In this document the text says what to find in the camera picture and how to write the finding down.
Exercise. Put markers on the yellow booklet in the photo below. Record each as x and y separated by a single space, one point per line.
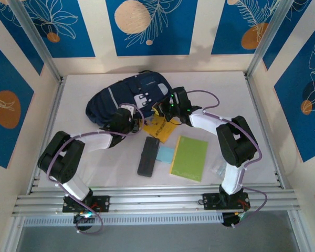
161 130

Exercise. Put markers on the navy blue backpack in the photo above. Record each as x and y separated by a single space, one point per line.
113 97

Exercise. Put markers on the blue sticky note pad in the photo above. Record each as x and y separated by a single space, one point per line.
166 155

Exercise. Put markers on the black pencil case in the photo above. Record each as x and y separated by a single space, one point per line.
147 157

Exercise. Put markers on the green notebook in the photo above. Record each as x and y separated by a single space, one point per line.
190 158

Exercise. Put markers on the clear plastic packet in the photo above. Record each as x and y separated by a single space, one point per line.
217 169

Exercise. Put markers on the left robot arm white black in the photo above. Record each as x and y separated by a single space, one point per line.
68 157

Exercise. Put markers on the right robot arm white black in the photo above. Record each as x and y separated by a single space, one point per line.
236 147

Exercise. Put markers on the black base electronics module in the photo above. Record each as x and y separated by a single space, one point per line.
82 219
232 219

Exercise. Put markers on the aluminium side rail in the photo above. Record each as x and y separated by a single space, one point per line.
51 123
265 131

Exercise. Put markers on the aluminium cross rail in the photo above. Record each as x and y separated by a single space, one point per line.
157 199

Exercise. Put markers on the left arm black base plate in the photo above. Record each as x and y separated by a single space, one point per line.
102 203

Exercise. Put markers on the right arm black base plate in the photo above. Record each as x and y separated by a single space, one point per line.
210 201

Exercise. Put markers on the aluminium frame post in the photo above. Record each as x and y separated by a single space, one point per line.
267 39
39 44

